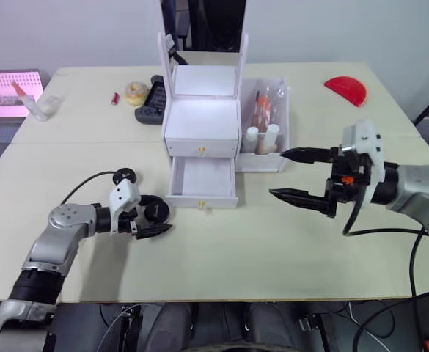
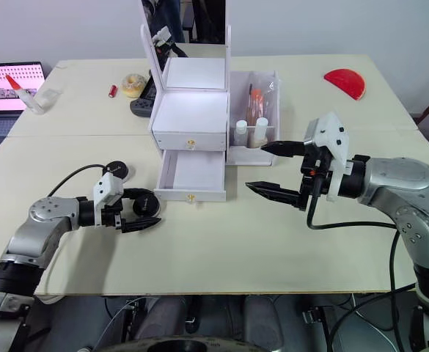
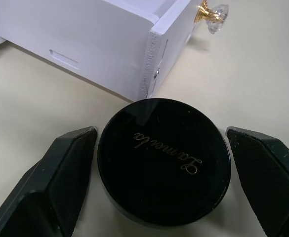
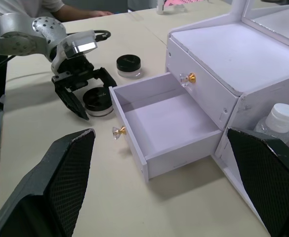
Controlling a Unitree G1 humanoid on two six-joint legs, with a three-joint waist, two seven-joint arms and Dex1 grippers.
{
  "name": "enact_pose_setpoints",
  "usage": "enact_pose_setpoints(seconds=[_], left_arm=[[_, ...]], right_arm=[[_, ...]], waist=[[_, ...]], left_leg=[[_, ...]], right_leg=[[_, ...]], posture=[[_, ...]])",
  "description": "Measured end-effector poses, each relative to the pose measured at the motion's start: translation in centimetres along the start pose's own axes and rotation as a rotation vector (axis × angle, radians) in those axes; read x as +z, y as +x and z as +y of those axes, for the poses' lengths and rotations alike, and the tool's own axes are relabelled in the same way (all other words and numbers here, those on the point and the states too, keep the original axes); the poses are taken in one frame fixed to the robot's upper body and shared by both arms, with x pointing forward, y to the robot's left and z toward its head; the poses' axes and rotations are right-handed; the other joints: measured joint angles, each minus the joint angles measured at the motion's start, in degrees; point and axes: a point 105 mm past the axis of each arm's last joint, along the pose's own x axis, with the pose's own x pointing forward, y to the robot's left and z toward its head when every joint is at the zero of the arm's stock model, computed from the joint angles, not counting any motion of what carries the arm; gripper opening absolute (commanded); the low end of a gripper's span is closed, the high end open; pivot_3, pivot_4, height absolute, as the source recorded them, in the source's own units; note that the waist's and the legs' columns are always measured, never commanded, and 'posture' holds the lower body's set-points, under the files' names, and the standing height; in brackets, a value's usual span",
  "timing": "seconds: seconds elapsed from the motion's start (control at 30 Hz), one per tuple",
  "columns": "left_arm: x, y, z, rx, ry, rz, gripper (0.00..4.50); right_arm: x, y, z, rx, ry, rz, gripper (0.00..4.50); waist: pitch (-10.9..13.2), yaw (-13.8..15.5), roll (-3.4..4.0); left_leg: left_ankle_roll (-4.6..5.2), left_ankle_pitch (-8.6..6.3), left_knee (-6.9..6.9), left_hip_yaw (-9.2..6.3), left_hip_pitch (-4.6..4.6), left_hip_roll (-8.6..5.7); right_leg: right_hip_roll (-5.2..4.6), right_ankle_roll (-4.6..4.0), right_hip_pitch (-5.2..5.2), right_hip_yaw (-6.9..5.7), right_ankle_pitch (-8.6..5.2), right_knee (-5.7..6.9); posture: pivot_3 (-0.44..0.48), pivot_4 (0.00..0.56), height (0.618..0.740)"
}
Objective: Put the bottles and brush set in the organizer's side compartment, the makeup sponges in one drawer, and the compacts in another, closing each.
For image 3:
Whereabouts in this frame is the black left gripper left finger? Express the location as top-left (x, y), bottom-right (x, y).
top-left (0, 126), bottom-right (100, 237)

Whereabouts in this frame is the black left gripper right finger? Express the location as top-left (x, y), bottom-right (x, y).
top-left (226, 126), bottom-right (289, 237)

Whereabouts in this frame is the round black compact gold script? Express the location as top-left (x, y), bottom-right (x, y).
top-left (97, 98), bottom-right (233, 220)

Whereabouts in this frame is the white organizer drawer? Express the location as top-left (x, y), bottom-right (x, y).
top-left (0, 0), bottom-right (203, 103)

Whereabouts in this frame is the crystal and gold drawer knob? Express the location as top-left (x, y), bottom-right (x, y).
top-left (195, 0), bottom-right (229, 35)

